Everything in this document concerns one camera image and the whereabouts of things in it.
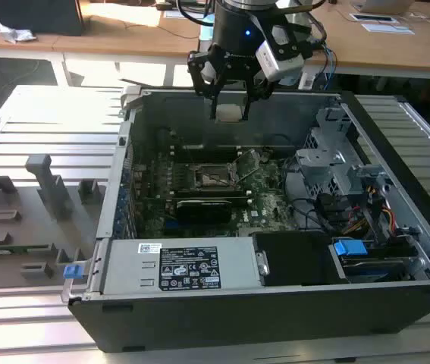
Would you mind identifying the metal latch handle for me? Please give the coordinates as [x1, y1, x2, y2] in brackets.
[254, 249, 271, 277]

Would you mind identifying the grey parts rack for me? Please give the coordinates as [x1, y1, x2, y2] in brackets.
[0, 153, 104, 290]

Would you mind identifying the blue plastic clip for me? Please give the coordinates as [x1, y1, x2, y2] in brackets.
[63, 264, 85, 281]

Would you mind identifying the metal socket cover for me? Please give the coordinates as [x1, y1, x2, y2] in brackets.
[231, 149, 263, 182]

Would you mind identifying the perforated metal drive cage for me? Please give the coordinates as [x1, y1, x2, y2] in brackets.
[300, 107, 390, 198]

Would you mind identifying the silver laptop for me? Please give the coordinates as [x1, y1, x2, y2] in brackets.
[352, 0, 416, 16]

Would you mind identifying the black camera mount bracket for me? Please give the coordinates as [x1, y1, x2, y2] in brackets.
[269, 22, 316, 61]

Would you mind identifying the black graphics card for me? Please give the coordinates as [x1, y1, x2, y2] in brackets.
[175, 198, 234, 225]

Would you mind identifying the blue cable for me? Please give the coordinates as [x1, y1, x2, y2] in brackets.
[320, 39, 340, 79]

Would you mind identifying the black computer monitor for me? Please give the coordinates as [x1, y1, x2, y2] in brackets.
[0, 0, 86, 38]

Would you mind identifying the CPU socket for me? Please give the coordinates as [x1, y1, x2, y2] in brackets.
[194, 162, 240, 191]

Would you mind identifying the hard disk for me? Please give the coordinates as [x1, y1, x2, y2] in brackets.
[338, 254, 416, 284]

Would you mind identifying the white power adapter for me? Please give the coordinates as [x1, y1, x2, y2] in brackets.
[297, 71, 317, 91]

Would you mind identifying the wooden desk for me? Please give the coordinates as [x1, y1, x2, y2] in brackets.
[0, 0, 218, 87]
[305, 0, 430, 81]

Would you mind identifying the white paper dark print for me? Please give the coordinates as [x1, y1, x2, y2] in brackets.
[349, 12, 404, 25]

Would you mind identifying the black PC case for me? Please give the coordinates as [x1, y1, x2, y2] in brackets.
[61, 86, 430, 354]

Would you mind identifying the silver power supply unit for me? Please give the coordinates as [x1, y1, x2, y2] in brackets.
[100, 237, 262, 296]

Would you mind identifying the crumpled white paper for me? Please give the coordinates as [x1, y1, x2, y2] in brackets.
[0, 19, 38, 44]

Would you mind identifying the green motherboard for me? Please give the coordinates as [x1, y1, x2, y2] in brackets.
[130, 146, 303, 240]

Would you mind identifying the yellow red wire bundle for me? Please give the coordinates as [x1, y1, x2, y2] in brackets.
[345, 184, 397, 235]

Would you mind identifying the blue disk carrier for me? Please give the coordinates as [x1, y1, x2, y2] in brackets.
[333, 237, 369, 263]

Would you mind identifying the grey metal bay bracket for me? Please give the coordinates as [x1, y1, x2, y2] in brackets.
[295, 149, 348, 182]

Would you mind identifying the black power connector bundle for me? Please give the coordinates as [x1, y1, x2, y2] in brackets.
[314, 192, 354, 231]

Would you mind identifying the thick black cable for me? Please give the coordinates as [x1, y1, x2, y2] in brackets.
[281, 157, 337, 233]

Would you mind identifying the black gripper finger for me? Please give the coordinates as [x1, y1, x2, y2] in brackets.
[194, 74, 224, 121]
[241, 62, 276, 122]

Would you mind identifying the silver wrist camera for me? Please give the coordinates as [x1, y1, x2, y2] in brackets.
[255, 37, 303, 83]

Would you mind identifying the silver CPU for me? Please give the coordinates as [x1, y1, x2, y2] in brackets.
[216, 104, 247, 123]

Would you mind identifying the green RAM stick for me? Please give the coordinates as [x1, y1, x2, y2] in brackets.
[0, 244, 51, 256]

